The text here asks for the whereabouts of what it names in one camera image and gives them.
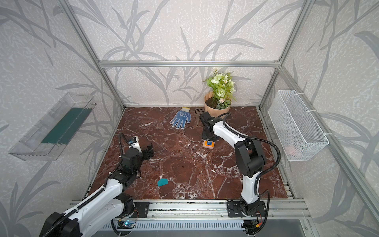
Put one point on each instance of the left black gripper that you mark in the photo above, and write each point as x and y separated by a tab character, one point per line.
146	152

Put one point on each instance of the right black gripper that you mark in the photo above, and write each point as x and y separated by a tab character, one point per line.
208	130

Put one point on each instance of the pink long block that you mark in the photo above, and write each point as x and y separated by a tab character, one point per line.
207	147

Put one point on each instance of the teal block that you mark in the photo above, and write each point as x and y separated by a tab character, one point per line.
162	182

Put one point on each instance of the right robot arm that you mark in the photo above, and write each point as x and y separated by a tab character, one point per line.
250	160

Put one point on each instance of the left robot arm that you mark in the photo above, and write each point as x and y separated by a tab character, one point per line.
107	202

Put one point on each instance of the brown slotted plastic scoop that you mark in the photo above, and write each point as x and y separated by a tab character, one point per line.
198	112

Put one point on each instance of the flower pot with plant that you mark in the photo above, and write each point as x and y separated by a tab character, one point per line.
219	100

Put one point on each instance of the blue dotted work glove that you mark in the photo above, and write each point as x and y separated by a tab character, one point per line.
181	118

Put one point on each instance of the green circuit board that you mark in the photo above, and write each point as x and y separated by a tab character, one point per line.
126	224

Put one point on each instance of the pink object in basket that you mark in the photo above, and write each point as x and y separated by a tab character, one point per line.
292	151

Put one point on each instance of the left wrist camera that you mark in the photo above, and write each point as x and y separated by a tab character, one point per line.
133	142

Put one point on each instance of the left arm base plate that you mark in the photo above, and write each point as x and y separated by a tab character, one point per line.
141	209

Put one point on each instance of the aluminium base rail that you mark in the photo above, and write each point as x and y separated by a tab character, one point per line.
201	209

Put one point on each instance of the clear plastic wall shelf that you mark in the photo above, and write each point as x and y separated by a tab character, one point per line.
46	140

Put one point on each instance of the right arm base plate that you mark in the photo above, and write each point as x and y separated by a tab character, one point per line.
242	209

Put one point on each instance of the white wire mesh basket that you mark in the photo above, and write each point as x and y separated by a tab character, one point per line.
295	125

